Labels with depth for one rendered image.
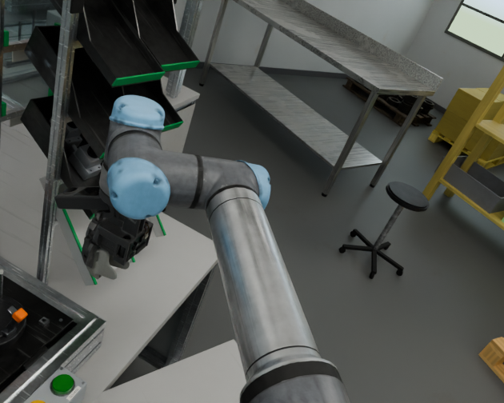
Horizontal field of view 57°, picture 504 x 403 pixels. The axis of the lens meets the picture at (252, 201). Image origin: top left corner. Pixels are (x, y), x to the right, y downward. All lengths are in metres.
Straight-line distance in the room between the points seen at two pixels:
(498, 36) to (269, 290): 7.69
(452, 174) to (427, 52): 4.08
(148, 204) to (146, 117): 0.13
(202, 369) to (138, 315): 0.23
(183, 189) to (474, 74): 7.66
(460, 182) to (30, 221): 3.92
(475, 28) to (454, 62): 0.56
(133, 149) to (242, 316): 0.27
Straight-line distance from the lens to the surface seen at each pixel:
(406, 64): 4.45
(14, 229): 1.55
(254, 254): 0.51
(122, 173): 0.58
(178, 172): 0.61
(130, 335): 1.30
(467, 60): 8.22
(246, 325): 0.47
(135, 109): 0.67
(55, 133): 1.03
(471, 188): 4.69
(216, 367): 1.29
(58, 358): 1.12
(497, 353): 3.35
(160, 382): 1.23
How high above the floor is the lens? 1.88
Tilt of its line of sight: 32 degrees down
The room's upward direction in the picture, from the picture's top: 22 degrees clockwise
